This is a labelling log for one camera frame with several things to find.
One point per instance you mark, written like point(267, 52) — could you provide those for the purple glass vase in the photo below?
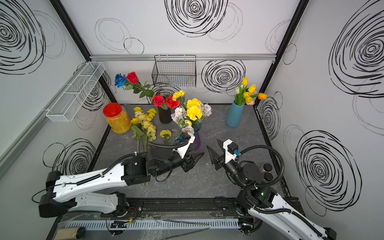
point(197, 141)

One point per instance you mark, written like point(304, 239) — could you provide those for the spice jar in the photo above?
point(267, 168)
point(268, 177)

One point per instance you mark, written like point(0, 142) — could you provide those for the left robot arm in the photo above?
point(73, 193)

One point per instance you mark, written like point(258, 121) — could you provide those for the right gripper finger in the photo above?
point(215, 157)
point(221, 144)

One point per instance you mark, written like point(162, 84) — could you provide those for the black wire basket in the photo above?
point(176, 70)

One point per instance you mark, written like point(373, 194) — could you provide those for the yellow carnation bouquet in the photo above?
point(188, 115)

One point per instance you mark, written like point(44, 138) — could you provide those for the red rose top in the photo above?
point(134, 84)

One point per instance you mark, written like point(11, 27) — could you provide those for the red rose low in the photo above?
point(158, 100)

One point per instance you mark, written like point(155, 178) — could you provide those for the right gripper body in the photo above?
point(233, 169)

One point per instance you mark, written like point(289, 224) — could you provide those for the blue rose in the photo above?
point(120, 81)

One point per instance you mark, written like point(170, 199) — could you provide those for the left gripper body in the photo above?
point(174, 161)

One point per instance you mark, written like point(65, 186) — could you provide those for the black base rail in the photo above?
point(223, 206)

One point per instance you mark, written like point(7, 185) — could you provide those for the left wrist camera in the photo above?
point(188, 139)

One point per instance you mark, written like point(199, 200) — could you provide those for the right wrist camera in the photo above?
point(231, 151)

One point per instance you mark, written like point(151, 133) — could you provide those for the yellow rose stem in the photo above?
point(142, 125)

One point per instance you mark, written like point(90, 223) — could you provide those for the yellow poppy stem large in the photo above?
point(149, 128)

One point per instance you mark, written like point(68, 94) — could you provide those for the spice jar front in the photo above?
point(268, 177)

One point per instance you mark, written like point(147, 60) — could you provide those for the white wire shelf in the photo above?
point(83, 91)

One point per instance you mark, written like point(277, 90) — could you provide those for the sunflower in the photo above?
point(137, 128)

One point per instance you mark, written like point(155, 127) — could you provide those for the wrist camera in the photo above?
point(188, 139)
point(231, 151)

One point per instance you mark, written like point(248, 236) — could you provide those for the yellow tulip bouquet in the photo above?
point(246, 95)

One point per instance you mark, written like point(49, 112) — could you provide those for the white cable duct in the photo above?
point(115, 225)

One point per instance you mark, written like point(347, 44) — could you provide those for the red lid plastic jar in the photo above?
point(117, 118)

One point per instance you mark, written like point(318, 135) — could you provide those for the teal ceramic vase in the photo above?
point(234, 115)

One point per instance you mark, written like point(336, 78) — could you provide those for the black vase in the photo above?
point(165, 115)

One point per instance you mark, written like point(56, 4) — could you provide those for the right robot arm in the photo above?
point(259, 199)

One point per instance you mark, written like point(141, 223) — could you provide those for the spice jar back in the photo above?
point(267, 168)

